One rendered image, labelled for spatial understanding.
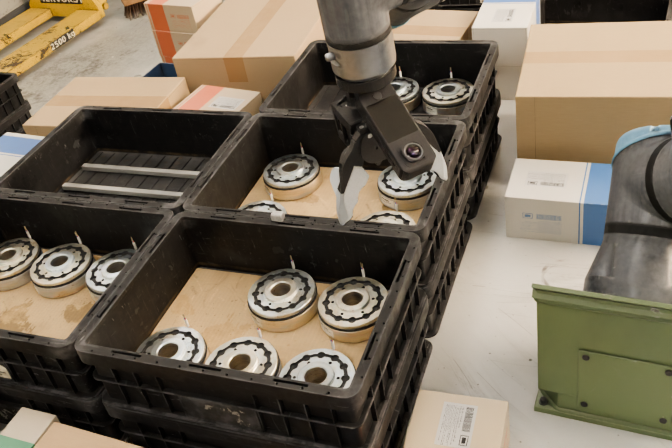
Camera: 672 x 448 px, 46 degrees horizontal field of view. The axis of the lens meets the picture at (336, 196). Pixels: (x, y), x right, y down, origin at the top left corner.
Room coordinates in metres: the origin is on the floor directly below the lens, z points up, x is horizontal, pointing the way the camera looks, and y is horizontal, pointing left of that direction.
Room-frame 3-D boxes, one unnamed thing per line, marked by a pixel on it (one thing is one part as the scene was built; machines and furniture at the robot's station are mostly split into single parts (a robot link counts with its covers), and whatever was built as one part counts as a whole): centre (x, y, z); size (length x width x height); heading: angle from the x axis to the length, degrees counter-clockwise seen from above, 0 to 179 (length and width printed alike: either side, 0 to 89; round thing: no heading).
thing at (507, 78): (1.64, -0.46, 0.75); 0.20 x 0.12 x 0.09; 154
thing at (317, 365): (0.69, 0.07, 0.86); 0.05 x 0.05 x 0.01
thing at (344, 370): (0.69, 0.07, 0.86); 0.10 x 0.10 x 0.01
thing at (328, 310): (0.82, 0.01, 0.86); 0.10 x 0.10 x 0.01
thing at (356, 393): (0.81, 0.14, 0.92); 0.40 x 0.30 x 0.02; 64
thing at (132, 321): (0.81, 0.14, 0.87); 0.40 x 0.30 x 0.11; 64
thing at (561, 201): (1.09, -0.40, 0.75); 0.20 x 0.12 x 0.09; 63
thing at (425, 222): (1.08, 0.00, 0.92); 0.40 x 0.30 x 0.02; 64
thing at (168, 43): (2.01, 0.29, 0.81); 0.16 x 0.12 x 0.07; 54
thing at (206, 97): (1.53, 0.22, 0.81); 0.16 x 0.12 x 0.07; 55
